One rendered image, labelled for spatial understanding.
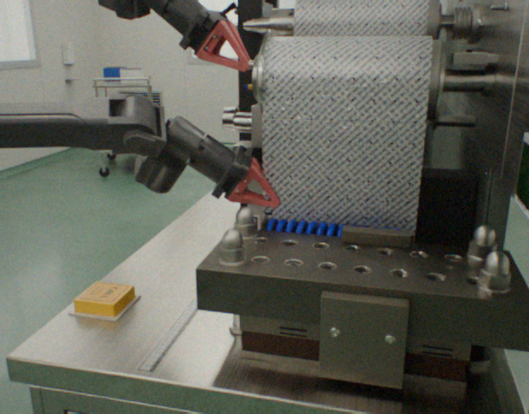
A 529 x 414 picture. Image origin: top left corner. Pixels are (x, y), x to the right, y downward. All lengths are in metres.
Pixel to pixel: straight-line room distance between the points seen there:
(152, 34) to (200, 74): 0.77
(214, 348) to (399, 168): 0.37
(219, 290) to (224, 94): 6.06
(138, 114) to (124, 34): 6.40
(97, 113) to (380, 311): 0.46
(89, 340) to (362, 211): 0.44
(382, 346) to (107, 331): 0.40
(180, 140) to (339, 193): 0.25
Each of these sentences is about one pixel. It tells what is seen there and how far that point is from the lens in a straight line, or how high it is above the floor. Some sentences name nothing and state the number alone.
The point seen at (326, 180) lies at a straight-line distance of 0.81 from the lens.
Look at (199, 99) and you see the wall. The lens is 6.81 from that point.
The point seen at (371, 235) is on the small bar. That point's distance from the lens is 0.76.
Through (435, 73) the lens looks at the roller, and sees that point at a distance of 0.79.
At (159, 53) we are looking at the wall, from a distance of 6.97.
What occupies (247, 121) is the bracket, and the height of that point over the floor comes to 1.18.
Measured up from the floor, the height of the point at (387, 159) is 1.14.
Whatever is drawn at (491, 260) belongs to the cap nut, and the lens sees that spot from 0.66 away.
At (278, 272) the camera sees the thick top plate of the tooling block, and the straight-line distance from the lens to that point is 0.67.
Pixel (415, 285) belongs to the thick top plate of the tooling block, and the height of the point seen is 1.03.
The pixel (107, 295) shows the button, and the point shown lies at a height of 0.92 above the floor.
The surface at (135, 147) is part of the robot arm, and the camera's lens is 0.77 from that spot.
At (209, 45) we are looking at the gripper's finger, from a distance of 0.87.
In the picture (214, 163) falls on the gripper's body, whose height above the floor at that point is 1.13.
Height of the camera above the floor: 1.31
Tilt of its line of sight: 18 degrees down
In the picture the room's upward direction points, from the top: straight up
